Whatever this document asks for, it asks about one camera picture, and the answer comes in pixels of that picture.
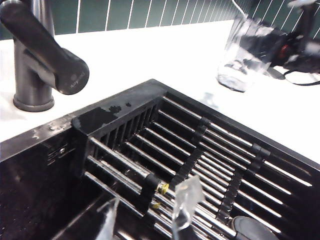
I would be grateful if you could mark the clear left gripper left finger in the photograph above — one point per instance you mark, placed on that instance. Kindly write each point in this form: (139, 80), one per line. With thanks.
(108, 220)

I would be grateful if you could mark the black kitchen sink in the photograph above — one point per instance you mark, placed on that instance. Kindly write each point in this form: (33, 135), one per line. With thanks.
(30, 175)

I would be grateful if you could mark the dark grey lever faucet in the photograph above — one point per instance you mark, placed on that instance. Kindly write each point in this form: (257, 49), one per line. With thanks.
(37, 57)

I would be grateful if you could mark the black sink drying rack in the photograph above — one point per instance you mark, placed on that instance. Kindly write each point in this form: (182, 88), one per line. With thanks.
(191, 152)

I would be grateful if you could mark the clear glass mug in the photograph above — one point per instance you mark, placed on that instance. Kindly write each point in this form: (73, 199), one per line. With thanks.
(240, 50)

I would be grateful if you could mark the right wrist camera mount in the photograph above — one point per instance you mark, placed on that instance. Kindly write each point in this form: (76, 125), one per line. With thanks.
(307, 25)

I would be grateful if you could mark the clear left gripper right finger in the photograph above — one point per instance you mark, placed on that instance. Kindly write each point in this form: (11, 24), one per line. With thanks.
(186, 200)

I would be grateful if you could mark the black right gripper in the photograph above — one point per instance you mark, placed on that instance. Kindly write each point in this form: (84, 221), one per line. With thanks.
(300, 57)

